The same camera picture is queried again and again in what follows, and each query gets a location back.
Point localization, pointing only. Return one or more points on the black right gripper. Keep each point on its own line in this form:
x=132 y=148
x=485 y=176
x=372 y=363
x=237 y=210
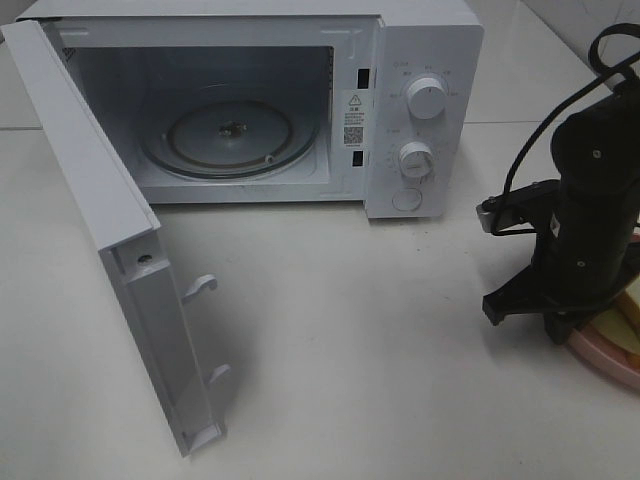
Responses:
x=577 y=269

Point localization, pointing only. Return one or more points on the pink plate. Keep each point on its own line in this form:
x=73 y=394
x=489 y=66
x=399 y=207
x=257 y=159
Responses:
x=595 y=351

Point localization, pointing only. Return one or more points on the sandwich with lettuce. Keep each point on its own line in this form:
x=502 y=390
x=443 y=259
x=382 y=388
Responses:
x=619 y=325

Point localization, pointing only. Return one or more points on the round white door button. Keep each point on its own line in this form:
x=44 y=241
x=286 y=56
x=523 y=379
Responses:
x=407 y=199

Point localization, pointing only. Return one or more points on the white microwave door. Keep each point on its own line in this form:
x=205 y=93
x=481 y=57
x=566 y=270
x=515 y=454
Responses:
x=125 y=232

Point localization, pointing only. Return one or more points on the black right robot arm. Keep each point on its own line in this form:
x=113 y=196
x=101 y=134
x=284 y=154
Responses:
x=596 y=152

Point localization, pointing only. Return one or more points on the white lower microwave knob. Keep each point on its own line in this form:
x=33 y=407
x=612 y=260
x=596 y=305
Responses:
x=415 y=160

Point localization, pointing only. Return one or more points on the white microwave knob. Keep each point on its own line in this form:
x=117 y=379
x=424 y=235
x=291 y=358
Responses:
x=415 y=160
x=426 y=97

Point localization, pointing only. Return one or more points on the white upper microwave knob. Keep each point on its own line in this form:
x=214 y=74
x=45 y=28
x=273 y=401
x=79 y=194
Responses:
x=426 y=97

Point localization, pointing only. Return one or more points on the white microwave oven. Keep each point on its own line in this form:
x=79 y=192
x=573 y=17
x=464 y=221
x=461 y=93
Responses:
x=360 y=55

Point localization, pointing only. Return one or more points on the glass microwave turntable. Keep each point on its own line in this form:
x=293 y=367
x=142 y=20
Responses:
x=224 y=132

